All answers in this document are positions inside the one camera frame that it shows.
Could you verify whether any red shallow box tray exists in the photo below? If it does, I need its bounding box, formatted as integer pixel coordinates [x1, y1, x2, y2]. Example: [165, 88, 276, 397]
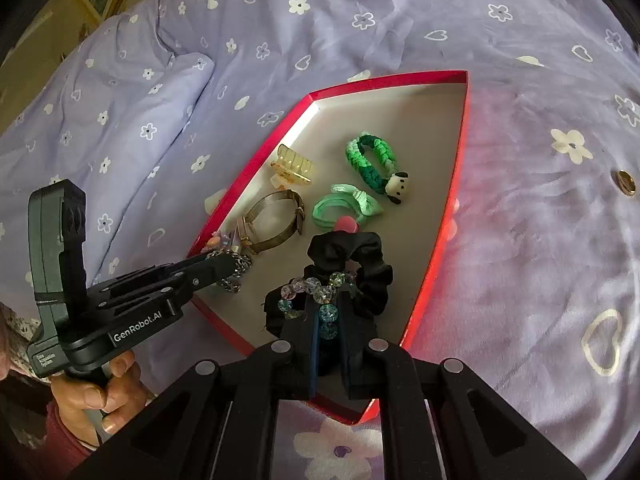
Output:
[185, 69, 471, 426]

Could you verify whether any green braided panda bracelet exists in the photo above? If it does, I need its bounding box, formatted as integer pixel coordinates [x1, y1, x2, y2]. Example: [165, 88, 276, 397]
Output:
[344, 131, 410, 206]

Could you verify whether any mint green hair tie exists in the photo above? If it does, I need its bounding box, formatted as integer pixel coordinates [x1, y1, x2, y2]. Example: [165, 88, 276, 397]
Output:
[311, 182, 385, 233]

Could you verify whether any yellow hair claw clip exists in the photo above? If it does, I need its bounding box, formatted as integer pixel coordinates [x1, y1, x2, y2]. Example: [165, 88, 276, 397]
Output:
[270, 144, 314, 188]

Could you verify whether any black velvet scrunchie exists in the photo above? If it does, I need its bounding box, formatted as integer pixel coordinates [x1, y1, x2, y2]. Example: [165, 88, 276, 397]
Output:
[264, 231, 394, 377]

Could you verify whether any silver chain bracelet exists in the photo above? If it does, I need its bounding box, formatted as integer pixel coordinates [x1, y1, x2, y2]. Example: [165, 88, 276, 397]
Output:
[207, 250, 254, 295]

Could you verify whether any brown leather strap bracelet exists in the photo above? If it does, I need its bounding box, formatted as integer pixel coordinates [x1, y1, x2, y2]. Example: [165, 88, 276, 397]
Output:
[234, 188, 306, 256]

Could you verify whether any left hand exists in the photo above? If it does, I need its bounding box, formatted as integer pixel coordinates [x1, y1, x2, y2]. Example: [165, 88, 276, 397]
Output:
[50, 350, 149, 448]

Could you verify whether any pastel bead charm bracelet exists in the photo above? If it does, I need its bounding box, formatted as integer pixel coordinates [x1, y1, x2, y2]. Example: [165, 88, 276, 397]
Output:
[200, 231, 252, 258]

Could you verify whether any crystal bead bracelet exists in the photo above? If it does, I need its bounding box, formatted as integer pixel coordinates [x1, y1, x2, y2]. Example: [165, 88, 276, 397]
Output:
[276, 271, 362, 340]

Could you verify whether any lilac flower print duvet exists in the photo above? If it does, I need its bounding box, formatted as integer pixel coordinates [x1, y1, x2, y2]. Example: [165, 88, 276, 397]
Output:
[1, 0, 639, 479]

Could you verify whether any small gold ring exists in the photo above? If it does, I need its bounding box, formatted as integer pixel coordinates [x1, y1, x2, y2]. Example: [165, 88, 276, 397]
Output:
[614, 169, 637, 198]

